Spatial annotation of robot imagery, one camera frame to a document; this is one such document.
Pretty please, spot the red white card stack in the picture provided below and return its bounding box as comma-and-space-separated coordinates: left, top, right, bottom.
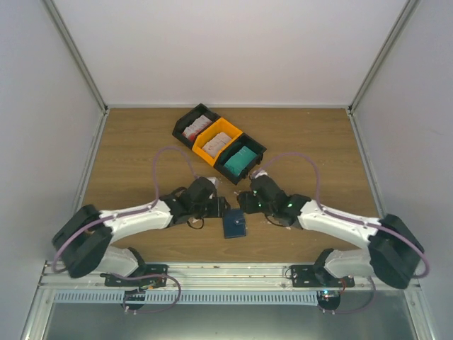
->
182, 115, 212, 142

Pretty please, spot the yellow middle card bin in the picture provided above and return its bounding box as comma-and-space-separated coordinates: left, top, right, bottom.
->
192, 118, 243, 166

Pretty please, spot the teal card stack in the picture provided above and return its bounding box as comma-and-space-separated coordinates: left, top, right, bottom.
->
224, 146, 257, 176

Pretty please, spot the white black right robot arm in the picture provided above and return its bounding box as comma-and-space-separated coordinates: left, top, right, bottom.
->
237, 174, 424, 289

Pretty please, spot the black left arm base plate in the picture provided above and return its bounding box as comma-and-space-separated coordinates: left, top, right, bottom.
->
100, 264, 168, 289

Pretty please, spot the black right card bin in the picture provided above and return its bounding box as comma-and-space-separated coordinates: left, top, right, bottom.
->
214, 133, 267, 185

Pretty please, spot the aluminium corner post left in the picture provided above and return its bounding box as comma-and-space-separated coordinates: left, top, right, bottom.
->
41, 0, 108, 115

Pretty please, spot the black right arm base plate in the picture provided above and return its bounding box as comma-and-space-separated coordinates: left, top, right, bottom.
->
285, 264, 355, 288

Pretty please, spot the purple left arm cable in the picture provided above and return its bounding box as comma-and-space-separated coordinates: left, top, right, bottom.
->
52, 146, 197, 274

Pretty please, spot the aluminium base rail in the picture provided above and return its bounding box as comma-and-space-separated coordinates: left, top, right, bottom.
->
38, 260, 422, 288

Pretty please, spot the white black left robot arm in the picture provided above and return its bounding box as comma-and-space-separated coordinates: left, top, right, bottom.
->
52, 177, 230, 286

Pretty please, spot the aluminium corner post right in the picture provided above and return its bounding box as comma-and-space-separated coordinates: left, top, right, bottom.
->
348, 0, 420, 116

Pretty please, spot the black card bin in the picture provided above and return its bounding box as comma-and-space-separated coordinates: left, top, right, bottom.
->
172, 103, 220, 149
214, 133, 267, 185

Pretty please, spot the aluminium corner post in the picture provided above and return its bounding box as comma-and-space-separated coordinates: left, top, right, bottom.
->
41, 0, 108, 115
348, 0, 420, 116

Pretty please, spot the blue card holder wallet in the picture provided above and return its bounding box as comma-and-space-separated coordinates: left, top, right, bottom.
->
222, 209, 246, 239

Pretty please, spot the black left card bin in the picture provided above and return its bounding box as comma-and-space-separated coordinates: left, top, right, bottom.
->
172, 103, 220, 149

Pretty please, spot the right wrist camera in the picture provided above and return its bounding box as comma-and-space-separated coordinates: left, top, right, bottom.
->
250, 169, 268, 180

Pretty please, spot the grey slotted cable duct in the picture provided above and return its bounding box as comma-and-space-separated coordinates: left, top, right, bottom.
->
54, 290, 318, 306

